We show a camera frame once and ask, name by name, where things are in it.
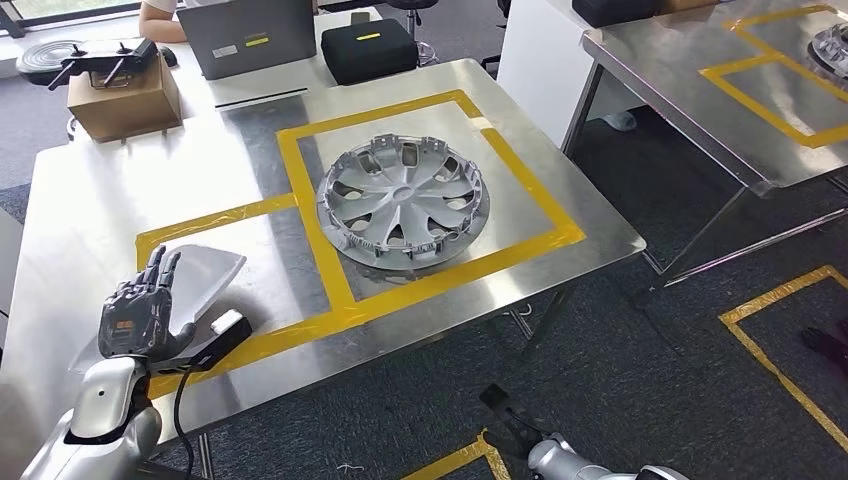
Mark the black round disc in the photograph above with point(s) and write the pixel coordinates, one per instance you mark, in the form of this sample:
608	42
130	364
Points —
36	63

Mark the small white floor scrap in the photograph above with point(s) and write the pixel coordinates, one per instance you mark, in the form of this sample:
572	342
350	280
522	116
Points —
349	468

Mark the white plastic part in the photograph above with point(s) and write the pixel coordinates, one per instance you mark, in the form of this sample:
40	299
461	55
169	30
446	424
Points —
205	272

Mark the black remote controller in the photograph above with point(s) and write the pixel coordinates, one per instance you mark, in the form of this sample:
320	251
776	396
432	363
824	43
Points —
112	53

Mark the silver wheel cover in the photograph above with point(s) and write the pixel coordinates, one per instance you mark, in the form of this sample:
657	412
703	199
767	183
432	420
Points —
831	53
404	199

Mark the yellow table tape frame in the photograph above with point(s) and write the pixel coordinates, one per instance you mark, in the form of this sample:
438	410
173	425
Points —
309	199
218	215
750	102
782	16

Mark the black office stool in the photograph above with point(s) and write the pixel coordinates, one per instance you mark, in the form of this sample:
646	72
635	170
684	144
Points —
411	3

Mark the yellow floor tape square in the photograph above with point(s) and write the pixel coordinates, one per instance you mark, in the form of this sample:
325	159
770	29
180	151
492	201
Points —
457	457
782	379

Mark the black zip case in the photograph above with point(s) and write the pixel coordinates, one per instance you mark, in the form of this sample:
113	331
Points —
613	12
368	56

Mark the person's slippered foot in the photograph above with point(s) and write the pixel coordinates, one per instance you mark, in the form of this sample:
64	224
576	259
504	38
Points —
619	121

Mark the cardboard box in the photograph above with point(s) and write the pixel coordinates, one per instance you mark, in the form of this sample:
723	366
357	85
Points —
126	109

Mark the person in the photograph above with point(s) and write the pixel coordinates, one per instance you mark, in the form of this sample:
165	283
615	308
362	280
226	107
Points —
159	26

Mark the dark smartphone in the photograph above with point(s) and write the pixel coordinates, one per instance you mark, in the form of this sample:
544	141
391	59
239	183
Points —
360	17

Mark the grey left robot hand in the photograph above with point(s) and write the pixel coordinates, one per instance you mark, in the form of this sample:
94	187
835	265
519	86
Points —
136	324

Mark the black computer mouse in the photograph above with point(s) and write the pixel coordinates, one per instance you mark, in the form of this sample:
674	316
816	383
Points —
169	56

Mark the stainless steel workbench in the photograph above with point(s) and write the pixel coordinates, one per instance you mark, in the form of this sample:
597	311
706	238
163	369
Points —
99	199
662	73

